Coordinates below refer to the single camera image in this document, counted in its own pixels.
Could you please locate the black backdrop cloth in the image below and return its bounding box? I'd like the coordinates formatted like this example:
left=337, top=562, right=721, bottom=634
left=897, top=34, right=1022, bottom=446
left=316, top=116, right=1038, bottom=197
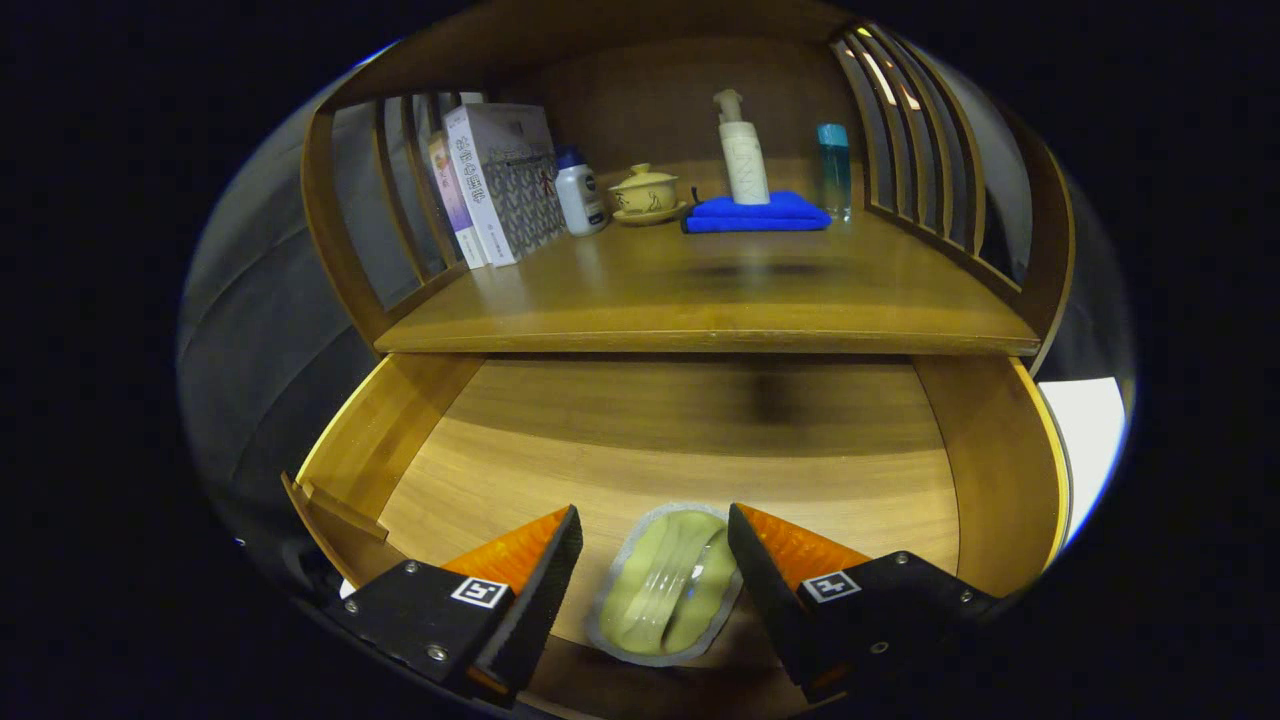
left=178, top=60, right=1136, bottom=571

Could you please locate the brown wooden countertop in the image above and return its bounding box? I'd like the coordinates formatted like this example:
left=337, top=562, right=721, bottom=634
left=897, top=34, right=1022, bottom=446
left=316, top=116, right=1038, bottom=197
left=375, top=160, right=1041, bottom=357

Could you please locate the thick white book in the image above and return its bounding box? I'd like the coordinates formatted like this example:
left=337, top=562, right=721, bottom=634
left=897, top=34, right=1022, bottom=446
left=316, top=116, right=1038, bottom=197
left=443, top=102, right=568, bottom=268

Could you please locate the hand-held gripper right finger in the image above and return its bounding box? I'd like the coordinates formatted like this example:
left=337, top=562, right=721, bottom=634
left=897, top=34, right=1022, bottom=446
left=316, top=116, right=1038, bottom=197
left=727, top=503, right=1001, bottom=703

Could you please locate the thin pink book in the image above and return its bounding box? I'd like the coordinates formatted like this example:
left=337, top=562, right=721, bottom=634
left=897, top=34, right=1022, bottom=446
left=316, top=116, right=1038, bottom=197
left=428, top=130, right=486, bottom=270

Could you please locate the brown wooden drawer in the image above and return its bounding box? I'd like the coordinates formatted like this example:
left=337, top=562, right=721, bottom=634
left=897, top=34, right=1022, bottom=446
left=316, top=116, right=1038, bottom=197
left=282, top=352, right=1071, bottom=716

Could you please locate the clear blue bottle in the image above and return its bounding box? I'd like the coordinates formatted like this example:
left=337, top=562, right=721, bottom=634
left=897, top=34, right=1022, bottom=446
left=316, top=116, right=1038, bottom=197
left=816, top=123, right=853, bottom=222

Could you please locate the green scrub brush grey sponge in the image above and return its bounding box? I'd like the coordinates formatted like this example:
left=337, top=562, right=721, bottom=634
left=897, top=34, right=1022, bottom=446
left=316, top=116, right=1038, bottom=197
left=585, top=503, right=746, bottom=668

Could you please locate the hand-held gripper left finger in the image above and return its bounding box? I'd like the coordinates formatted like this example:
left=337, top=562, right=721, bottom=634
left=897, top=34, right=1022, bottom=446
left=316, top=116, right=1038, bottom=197
left=325, top=505, right=584, bottom=701

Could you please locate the blue folded cloth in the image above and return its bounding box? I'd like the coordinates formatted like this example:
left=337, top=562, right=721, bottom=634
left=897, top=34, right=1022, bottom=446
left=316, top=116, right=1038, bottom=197
left=682, top=190, right=833, bottom=235

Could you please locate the white pump bottle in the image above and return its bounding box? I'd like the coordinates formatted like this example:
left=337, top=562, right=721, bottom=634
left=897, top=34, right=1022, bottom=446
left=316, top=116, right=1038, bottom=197
left=713, top=88, right=771, bottom=206

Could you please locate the white bottle blue cap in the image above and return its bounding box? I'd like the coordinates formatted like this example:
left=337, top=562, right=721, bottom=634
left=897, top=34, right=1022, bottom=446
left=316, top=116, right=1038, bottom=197
left=555, top=146, right=609, bottom=238

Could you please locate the yellow lidded ceramic teacup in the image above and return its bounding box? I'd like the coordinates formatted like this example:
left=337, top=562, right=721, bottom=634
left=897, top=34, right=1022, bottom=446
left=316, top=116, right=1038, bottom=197
left=607, top=163, right=691, bottom=227

